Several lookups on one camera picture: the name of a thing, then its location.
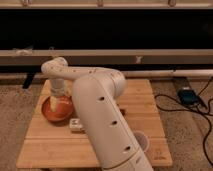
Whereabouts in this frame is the white labelled bottle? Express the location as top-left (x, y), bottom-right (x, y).
top-left (69, 118), bottom-right (84, 132)

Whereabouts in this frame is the orange ceramic bowl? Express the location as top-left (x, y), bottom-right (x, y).
top-left (41, 96), bottom-right (74, 122)

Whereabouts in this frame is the white cup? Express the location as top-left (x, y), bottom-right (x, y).
top-left (134, 131), bottom-right (150, 152)

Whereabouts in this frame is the black cable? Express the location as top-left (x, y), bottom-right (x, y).
top-left (153, 77), bottom-right (213, 168)

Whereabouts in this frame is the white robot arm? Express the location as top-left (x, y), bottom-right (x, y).
top-left (41, 57), bottom-right (154, 171)

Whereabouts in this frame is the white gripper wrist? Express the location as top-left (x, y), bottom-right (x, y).
top-left (50, 79), bottom-right (65, 112)

